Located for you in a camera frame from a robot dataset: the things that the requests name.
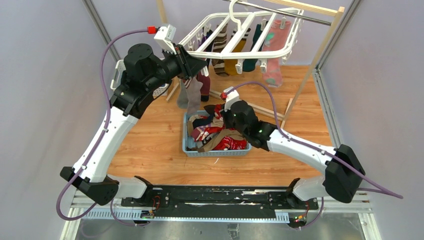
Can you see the white plastic clip hanger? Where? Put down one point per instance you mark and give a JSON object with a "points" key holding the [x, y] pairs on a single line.
{"points": [[233, 37]]}

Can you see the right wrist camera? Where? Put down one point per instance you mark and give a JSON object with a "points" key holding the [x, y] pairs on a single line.
{"points": [[230, 96]]}

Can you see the mustard yellow striped sock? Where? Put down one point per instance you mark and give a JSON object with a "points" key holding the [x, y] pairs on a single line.
{"points": [[230, 64]]}

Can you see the white plastic basket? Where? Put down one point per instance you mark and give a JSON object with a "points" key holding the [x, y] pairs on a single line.
{"points": [[118, 76]]}

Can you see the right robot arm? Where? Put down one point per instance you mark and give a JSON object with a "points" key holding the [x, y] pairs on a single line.
{"points": [[339, 166]]}

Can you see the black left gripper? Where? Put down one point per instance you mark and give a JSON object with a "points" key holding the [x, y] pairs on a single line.
{"points": [[189, 65]]}

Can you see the metal hanging rod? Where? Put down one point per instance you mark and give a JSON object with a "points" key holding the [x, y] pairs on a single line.
{"points": [[280, 12]]}

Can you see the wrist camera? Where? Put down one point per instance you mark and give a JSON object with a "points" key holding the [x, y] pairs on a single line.
{"points": [[164, 38], [230, 96]]}

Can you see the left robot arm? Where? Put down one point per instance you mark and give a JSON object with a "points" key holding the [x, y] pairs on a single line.
{"points": [[144, 73]]}

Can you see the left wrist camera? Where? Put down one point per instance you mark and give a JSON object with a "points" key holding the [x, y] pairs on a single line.
{"points": [[164, 38]]}

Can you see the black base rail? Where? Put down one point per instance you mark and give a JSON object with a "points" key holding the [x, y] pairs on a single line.
{"points": [[218, 201]]}

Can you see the brown white striped sock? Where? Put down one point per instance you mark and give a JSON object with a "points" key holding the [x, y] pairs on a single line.
{"points": [[220, 43]]}

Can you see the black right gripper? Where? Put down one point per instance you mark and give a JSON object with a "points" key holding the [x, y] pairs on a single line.
{"points": [[225, 114]]}

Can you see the blue plastic basket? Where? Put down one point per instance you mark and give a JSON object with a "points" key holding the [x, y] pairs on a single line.
{"points": [[215, 152]]}

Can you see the pile of socks in basket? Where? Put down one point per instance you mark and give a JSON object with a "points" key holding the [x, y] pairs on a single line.
{"points": [[206, 132]]}

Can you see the grey sock orange cuff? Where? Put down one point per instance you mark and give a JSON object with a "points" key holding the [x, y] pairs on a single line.
{"points": [[193, 90]]}

